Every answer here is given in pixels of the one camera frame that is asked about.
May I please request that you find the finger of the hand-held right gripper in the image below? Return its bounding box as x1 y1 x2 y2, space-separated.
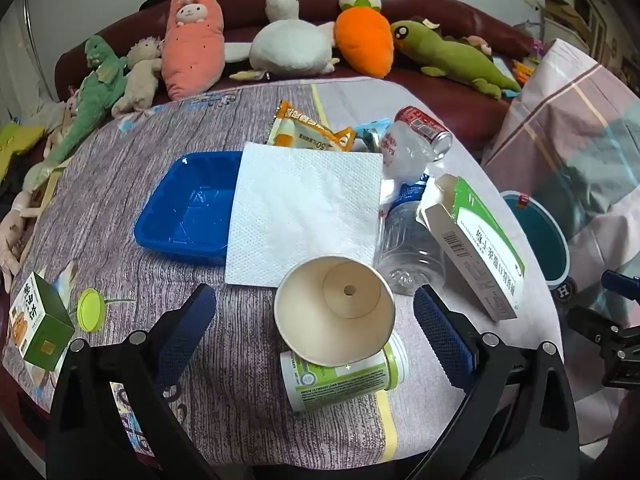
566 305 640 356
601 270 640 302

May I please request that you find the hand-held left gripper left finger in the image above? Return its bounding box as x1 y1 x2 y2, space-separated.
46 282 218 480

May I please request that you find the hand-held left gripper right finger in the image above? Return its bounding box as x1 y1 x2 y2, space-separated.
407 284 581 480

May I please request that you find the blue round waste bin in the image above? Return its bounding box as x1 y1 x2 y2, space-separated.
500 190 571 288

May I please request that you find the green white carton box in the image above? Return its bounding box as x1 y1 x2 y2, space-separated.
416 174 527 321

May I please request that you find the yellow-green plastic lid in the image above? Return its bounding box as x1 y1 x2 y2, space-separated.
76 287 108 332

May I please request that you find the clear plastic bottle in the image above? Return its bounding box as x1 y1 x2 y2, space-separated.
374 180 447 296

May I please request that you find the green white supplement bottle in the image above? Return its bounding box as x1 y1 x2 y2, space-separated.
280 332 410 413

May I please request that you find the beige paper cup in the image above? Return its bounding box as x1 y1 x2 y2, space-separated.
273 256 396 367

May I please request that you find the blue plastic tray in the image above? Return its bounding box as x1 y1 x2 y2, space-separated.
134 151 244 267

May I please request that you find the small green box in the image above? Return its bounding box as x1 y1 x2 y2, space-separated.
9 271 76 372

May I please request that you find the white paper napkin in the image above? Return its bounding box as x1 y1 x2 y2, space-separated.
225 141 384 288

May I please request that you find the clear plastic cup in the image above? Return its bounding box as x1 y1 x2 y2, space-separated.
381 121 436 185

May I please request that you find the red soda can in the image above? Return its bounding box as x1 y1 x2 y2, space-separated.
394 106 453 162

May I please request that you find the light blue snack packet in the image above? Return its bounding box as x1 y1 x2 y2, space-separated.
350 118 392 141

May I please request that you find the orange snack packet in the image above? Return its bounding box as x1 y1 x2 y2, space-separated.
265 100 357 153

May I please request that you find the checked pink grey blanket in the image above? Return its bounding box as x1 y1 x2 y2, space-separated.
482 37 640 461

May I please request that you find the pale pink bunny plush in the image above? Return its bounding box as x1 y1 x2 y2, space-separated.
0 190 41 293

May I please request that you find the striped pink tablecloth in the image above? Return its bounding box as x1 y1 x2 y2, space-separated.
2 77 566 466

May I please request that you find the dark red leather sofa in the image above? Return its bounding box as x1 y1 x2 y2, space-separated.
52 0 538 151

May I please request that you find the yellow plush toy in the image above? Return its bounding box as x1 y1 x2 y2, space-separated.
0 124 46 181

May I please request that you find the green dinosaur plush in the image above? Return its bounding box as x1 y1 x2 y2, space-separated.
22 35 130 193

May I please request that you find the beige doll plush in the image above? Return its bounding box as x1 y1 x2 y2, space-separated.
111 37 163 118

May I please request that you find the cardboard box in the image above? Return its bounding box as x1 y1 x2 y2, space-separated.
540 0 596 46

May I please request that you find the small brown bear plush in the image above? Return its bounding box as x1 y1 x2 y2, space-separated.
467 35 494 58

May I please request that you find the green crocodile plush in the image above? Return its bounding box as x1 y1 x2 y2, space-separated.
390 19 522 100

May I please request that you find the pink carrot bunny plush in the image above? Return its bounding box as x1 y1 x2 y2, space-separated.
160 0 226 101

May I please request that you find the orange carrot bunny plush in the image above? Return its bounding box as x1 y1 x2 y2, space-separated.
334 0 396 79

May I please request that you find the white duck plush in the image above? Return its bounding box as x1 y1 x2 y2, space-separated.
223 0 341 81

